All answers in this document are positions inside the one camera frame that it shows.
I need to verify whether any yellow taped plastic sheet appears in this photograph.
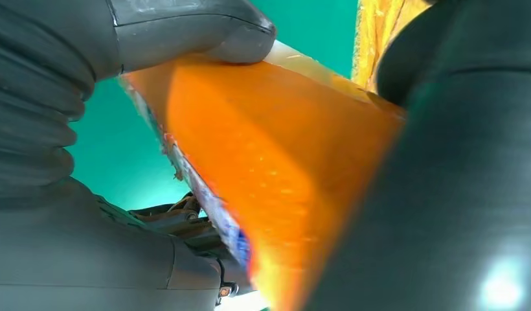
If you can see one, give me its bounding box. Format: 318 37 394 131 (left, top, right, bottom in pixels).
351 0 429 93

